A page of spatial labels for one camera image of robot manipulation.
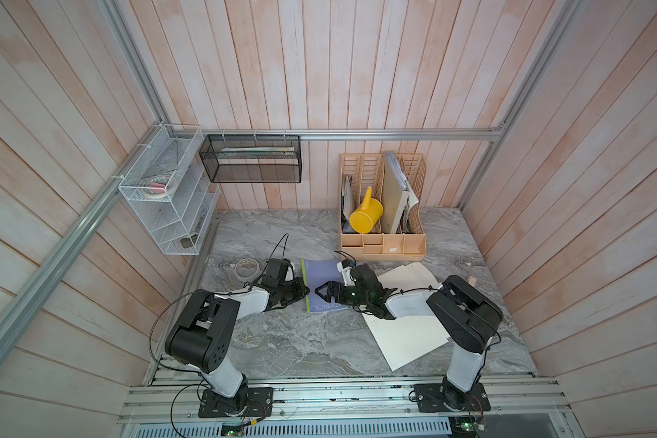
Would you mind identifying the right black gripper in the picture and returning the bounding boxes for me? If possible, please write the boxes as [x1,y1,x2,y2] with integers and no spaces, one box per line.
[315,281,372,308]

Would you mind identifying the purple cover notebook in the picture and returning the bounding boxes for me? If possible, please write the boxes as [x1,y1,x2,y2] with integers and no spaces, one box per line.
[301,259,347,314]

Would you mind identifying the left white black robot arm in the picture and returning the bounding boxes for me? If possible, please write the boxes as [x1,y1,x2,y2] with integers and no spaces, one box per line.
[164,258,310,418]

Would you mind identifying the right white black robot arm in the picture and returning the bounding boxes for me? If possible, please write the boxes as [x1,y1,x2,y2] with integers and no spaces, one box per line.
[314,264,503,412]

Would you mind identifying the open cream notebook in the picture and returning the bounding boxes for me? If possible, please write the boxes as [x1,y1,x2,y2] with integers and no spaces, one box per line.
[363,262,449,372]

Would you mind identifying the clear tape roll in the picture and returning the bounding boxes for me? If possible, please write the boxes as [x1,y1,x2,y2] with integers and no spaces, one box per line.
[234,257,261,282]

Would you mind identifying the yellow watering can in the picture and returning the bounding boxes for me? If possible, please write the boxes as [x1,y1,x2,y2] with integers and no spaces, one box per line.
[349,186,384,235]

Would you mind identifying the papers in organizer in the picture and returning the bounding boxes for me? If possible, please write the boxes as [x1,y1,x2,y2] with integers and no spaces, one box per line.
[401,182,419,234]

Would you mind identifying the beige desk organizer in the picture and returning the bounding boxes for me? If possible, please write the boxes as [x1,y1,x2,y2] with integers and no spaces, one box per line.
[339,153,427,261]

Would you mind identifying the cream book in organizer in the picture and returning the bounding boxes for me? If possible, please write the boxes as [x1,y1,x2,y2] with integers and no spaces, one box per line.
[381,151,409,234]

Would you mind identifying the tape roll on shelf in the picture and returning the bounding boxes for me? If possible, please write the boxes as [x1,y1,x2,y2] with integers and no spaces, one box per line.
[141,174,176,201]

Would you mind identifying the black mesh wall basket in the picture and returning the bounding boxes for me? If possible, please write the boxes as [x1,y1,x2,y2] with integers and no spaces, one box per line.
[198,134,303,184]

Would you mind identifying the white wire shelf rack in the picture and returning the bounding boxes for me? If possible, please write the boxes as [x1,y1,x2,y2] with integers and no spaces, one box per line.
[119,124,219,257]

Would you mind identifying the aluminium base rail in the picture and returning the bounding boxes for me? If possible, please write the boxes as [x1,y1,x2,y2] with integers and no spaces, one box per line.
[115,372,584,437]

